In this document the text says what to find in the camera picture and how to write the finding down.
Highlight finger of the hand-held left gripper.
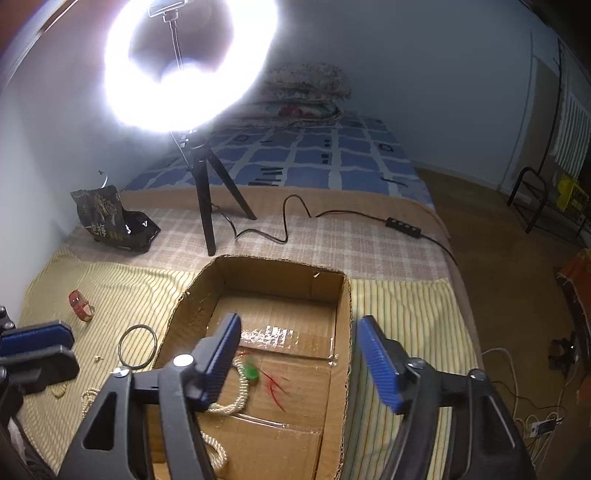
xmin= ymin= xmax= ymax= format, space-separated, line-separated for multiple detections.
xmin=0 ymin=345 xmax=80 ymax=395
xmin=0 ymin=305 xmax=75 ymax=358

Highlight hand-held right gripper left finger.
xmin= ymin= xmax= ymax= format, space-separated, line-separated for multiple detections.
xmin=58 ymin=312 xmax=243 ymax=480

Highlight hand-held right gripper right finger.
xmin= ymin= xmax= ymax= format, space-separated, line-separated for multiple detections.
xmin=358 ymin=315 xmax=539 ymax=480

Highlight green pendant with red cord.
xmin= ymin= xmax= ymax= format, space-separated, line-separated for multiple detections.
xmin=238 ymin=353 xmax=291 ymax=411

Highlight cream bead necklace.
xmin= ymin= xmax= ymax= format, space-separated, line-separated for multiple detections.
xmin=198 ymin=357 xmax=254 ymax=468

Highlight red strap wristwatch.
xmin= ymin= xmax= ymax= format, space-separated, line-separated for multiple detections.
xmin=68 ymin=290 xmax=95 ymax=322

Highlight white pearl necklace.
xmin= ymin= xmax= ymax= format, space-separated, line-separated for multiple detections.
xmin=81 ymin=388 xmax=100 ymax=418

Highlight cardboard box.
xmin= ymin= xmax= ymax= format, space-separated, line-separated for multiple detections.
xmin=148 ymin=255 xmax=352 ymax=480

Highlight black bangle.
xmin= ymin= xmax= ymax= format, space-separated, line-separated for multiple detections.
xmin=117 ymin=324 xmax=159 ymax=369

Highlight beige plaid blanket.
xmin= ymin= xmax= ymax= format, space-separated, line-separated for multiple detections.
xmin=60 ymin=185 xmax=458 ymax=287

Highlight black snack bag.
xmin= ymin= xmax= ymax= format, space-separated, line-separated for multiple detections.
xmin=70 ymin=185 xmax=162 ymax=254

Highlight black tripod stand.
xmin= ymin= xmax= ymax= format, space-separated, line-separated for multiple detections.
xmin=168 ymin=131 xmax=258 ymax=257

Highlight white power strip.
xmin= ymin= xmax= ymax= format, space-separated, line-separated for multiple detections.
xmin=529 ymin=418 xmax=564 ymax=437

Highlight small black floor object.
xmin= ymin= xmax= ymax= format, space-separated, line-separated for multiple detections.
xmin=549 ymin=339 xmax=578 ymax=370

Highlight orange covered box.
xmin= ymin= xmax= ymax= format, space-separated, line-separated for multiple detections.
xmin=556 ymin=249 xmax=591 ymax=352

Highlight blue checked bed sheet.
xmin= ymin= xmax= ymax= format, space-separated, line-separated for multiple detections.
xmin=121 ymin=111 xmax=437 ymax=213

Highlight black clothes rack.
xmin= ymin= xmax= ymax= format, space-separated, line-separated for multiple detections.
xmin=508 ymin=39 xmax=591 ymax=241

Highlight yellow box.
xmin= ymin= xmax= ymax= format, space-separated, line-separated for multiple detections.
xmin=556 ymin=174 xmax=591 ymax=217

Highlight pink patterned pillow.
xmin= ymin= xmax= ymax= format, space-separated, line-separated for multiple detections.
xmin=240 ymin=62 xmax=352 ymax=125

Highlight striped towel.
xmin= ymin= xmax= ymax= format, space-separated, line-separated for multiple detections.
xmin=554 ymin=88 xmax=591 ymax=171

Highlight phone holder clamp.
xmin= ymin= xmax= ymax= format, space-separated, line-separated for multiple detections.
xmin=148 ymin=0 xmax=183 ymax=21

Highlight white floor cables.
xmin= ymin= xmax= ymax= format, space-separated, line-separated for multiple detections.
xmin=482 ymin=348 xmax=568 ymax=467

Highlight black inline cable controller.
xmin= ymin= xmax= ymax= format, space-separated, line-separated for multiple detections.
xmin=387 ymin=217 xmax=421 ymax=238

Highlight black power cable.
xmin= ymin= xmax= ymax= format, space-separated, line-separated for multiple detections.
xmin=210 ymin=195 xmax=458 ymax=265

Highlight white ring light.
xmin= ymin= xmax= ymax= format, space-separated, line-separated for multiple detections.
xmin=105 ymin=0 xmax=280 ymax=134

